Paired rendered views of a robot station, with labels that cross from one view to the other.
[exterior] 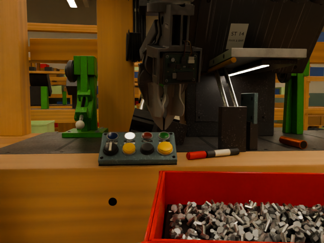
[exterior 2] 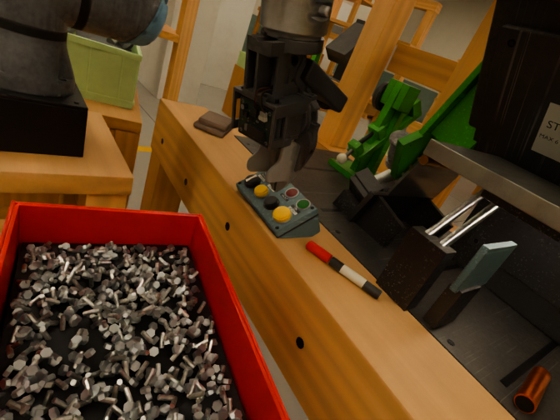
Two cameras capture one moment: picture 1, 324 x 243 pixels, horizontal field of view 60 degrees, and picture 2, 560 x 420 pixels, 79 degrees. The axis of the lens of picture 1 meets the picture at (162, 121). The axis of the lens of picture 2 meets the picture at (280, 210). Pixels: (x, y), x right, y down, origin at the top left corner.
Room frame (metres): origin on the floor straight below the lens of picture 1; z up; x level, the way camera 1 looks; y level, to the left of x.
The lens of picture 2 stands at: (0.23, -0.37, 1.17)
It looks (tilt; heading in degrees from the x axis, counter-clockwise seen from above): 26 degrees down; 50
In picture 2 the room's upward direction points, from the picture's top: 23 degrees clockwise
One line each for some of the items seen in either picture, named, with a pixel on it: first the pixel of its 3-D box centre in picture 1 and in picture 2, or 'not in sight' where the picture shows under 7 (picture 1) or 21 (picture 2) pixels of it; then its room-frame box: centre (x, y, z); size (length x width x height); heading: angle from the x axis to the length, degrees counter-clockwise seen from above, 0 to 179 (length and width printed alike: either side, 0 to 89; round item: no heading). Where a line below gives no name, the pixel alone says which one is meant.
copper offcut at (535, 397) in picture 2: (292, 141); (532, 387); (0.74, -0.35, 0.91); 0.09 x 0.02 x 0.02; 9
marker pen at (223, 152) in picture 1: (213, 153); (342, 268); (0.60, -0.11, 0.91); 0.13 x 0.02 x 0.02; 114
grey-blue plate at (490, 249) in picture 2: (248, 120); (469, 283); (0.72, -0.22, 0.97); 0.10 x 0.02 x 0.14; 4
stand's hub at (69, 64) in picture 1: (70, 71); (382, 96); (0.98, 0.31, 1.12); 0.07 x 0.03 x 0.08; 4
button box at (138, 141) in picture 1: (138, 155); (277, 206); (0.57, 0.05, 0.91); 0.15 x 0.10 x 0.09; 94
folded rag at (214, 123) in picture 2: not in sight; (214, 123); (0.58, 0.43, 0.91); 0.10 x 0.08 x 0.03; 54
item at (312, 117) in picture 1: (311, 117); not in sight; (9.59, -5.13, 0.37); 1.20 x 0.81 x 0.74; 101
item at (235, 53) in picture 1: (237, 66); (547, 193); (0.78, -0.21, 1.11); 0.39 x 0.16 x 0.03; 4
